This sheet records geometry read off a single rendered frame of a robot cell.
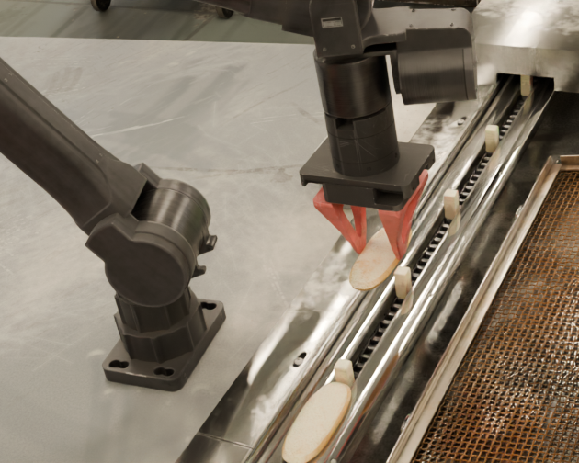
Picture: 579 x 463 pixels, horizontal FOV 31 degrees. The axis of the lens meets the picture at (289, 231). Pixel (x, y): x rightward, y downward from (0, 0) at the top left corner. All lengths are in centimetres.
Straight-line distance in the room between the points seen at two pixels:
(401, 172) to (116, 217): 25
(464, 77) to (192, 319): 37
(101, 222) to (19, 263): 33
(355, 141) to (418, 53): 9
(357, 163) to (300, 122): 54
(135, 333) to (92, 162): 18
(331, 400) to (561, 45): 58
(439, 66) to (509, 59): 51
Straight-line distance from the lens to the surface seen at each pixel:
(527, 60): 131
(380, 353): 96
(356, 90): 82
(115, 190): 93
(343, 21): 78
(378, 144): 85
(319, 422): 89
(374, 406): 90
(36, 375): 108
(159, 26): 394
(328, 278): 103
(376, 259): 92
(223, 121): 143
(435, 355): 100
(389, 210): 86
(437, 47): 81
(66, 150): 92
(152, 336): 100
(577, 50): 129
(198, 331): 103
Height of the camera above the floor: 149
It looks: 35 degrees down
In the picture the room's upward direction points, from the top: 10 degrees counter-clockwise
